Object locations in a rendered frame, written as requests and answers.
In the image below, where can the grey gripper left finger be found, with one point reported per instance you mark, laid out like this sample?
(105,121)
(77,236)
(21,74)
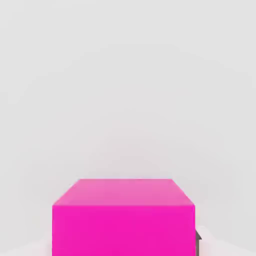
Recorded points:
(45,250)

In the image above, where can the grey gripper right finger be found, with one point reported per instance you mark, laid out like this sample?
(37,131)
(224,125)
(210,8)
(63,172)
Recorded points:
(206,247)

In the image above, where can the small magenta cube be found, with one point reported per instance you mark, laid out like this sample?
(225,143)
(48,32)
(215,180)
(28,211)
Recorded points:
(123,226)

